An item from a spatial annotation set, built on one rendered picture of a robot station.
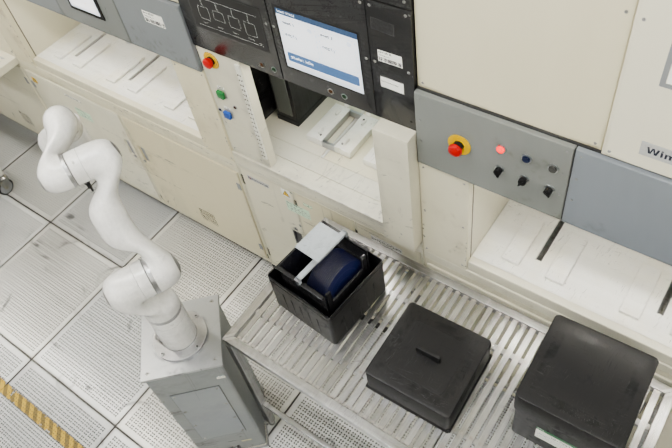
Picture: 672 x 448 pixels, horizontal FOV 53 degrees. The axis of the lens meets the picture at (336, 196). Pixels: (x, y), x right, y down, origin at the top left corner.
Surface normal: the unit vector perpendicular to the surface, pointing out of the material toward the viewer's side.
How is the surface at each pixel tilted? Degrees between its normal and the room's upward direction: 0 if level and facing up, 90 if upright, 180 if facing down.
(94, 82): 0
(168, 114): 0
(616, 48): 90
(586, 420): 0
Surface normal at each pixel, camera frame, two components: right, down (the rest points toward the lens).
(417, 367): -0.13, -0.63
